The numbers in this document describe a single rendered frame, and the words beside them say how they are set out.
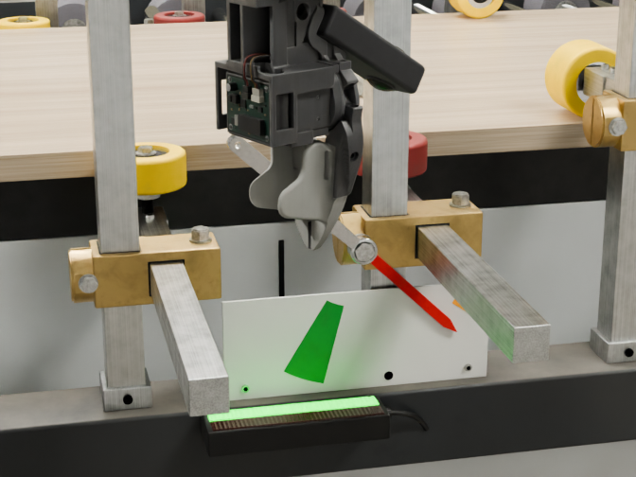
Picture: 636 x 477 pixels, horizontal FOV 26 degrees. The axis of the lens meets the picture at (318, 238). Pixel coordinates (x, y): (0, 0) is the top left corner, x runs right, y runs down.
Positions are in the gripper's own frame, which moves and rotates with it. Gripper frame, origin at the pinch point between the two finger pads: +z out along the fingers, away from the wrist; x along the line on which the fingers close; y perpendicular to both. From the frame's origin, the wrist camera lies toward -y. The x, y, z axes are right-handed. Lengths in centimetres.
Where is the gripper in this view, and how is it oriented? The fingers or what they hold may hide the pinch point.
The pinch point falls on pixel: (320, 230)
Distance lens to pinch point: 107.7
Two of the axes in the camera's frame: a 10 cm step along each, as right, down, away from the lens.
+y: -7.8, 2.0, -5.9
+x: 6.3, 2.5, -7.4
